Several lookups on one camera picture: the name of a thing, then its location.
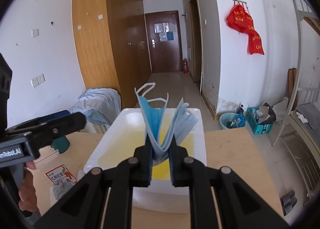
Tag teal storage crate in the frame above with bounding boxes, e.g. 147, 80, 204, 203
245, 107, 274, 135

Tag red-labelled plastic packet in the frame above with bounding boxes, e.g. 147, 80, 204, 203
46, 165, 77, 200

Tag red fire extinguisher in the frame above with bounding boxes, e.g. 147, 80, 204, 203
183, 59, 189, 74

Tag dark brown entrance door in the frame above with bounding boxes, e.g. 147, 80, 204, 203
145, 11, 183, 73

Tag grey slippers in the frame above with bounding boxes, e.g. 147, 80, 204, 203
280, 190, 297, 216

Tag white metal bunk bed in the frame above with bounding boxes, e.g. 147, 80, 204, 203
271, 0, 319, 205

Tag white wall sockets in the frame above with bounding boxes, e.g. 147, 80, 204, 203
30, 74, 46, 88

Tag wooden wardrobe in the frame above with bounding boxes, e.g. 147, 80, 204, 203
72, 0, 151, 108

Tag light blue covered furniture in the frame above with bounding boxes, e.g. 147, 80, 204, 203
70, 88, 121, 129

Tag blue surgical face masks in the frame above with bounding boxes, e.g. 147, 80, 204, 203
135, 82, 198, 166

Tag brown side doorway frame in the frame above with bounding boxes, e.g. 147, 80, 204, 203
189, 0, 203, 94

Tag teal plastic basin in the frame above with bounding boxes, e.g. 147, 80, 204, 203
219, 113, 246, 129

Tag teal cylindrical canister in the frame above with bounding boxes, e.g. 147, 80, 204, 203
50, 136, 70, 154

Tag person's left hand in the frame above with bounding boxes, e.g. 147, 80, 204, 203
18, 161, 39, 213

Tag red bags on wall hook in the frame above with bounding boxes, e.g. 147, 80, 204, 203
226, 4, 265, 55

